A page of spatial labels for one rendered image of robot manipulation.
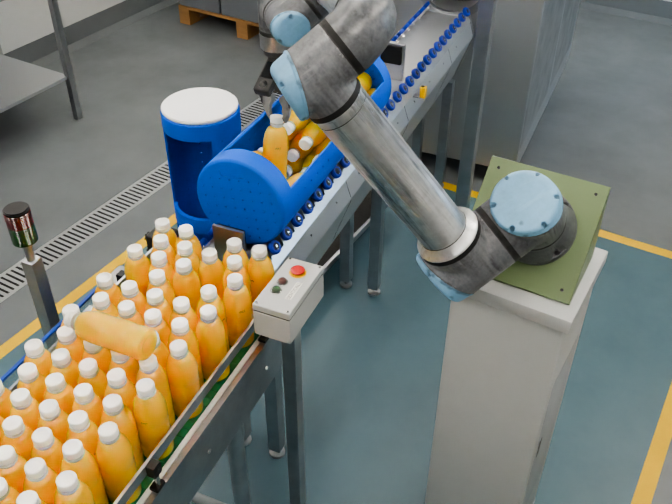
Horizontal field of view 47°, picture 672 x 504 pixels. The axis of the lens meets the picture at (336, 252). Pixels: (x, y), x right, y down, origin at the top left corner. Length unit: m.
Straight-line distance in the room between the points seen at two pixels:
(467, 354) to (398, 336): 1.28
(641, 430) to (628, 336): 0.52
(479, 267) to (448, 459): 0.88
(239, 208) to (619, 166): 2.96
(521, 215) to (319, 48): 0.60
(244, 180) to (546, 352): 0.92
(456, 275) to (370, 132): 0.43
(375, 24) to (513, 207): 0.54
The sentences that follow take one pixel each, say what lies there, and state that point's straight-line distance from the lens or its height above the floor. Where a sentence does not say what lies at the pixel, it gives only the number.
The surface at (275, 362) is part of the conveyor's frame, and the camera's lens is 2.18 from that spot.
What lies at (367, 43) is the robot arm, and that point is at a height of 1.80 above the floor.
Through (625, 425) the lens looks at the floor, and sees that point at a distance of 3.24.
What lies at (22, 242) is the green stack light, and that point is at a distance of 2.08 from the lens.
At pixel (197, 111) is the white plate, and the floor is 1.04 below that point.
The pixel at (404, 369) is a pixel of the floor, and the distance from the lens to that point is 3.25.
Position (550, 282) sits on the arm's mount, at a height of 1.13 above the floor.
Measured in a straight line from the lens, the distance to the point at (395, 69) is 3.29.
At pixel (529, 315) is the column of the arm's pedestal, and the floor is 1.08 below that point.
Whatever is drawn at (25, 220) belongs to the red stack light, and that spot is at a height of 1.24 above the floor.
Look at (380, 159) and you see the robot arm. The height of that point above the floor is 1.57.
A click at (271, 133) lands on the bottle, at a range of 2.21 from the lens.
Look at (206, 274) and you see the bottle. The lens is 2.04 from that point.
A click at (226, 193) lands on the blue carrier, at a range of 2.24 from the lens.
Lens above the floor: 2.35
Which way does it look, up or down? 38 degrees down
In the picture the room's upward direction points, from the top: straight up
